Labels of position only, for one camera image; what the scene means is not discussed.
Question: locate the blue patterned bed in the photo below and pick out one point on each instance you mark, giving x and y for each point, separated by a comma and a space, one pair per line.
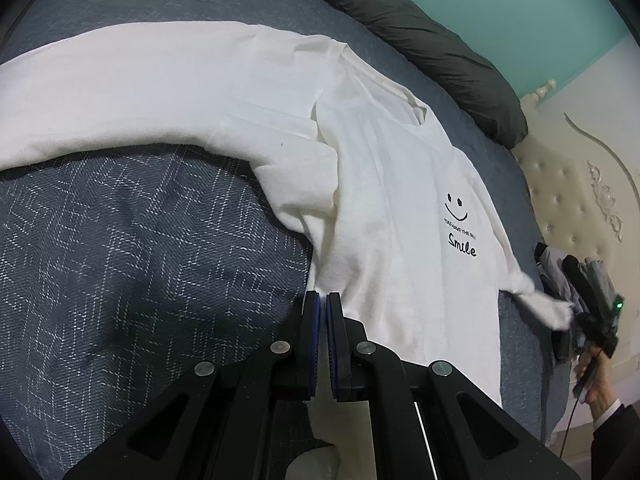
125, 260

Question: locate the person's right forearm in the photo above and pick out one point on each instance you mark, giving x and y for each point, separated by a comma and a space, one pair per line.
620, 430

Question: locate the dark grey pillow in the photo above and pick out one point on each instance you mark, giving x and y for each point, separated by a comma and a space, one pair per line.
450, 60

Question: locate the white long-sleeved shirt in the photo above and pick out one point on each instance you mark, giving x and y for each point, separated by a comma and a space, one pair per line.
390, 185

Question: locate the cream tufted headboard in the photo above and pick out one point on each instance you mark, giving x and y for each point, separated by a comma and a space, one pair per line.
565, 185

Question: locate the stack of folded dark clothes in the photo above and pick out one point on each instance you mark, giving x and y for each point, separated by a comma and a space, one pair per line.
555, 270

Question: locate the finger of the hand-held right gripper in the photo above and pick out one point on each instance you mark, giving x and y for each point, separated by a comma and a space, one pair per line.
562, 347

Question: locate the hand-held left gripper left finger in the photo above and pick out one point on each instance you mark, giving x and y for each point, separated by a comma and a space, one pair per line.
314, 345

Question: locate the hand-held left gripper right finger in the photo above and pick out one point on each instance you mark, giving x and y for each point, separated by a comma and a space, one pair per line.
332, 355

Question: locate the person's right hand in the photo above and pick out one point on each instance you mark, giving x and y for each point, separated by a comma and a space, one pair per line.
600, 375

